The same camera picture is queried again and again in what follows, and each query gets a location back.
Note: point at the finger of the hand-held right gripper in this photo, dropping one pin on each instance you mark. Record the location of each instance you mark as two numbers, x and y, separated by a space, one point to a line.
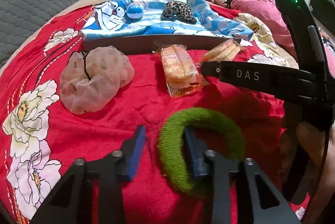
210 69

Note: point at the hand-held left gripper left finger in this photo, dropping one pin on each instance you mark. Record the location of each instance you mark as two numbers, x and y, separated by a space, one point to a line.
136 150

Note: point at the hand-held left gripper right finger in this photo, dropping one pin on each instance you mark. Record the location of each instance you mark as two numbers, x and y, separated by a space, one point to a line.
195 156

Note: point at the orange cracker packet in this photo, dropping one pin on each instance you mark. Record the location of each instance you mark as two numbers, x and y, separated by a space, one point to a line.
178 69
222 52

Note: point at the green fuzzy scrunchie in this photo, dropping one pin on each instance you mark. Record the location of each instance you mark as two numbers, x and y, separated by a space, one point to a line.
172 161

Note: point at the leopard print scrunchie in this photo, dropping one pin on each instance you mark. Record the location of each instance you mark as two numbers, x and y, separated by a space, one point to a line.
178 10

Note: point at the brown shallow box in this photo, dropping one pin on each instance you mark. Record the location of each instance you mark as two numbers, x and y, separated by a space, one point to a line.
141 44

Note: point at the beige mesh scrunchie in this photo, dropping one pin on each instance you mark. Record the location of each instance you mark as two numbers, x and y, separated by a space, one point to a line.
102 72

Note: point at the blue white toy egg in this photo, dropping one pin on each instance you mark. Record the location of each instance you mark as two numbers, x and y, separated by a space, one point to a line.
135 11

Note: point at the person's right hand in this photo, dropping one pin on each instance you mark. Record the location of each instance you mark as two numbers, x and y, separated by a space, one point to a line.
322 156

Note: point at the red floral blanket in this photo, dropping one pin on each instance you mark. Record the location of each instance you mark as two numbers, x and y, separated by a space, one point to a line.
117 114

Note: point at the blue striped cartoon cloth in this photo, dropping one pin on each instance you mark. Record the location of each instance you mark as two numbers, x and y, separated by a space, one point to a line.
157 27

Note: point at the pink duvet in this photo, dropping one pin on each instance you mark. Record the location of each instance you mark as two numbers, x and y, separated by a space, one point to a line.
251 1

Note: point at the black television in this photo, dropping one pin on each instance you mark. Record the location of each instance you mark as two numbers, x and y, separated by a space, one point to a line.
324 9

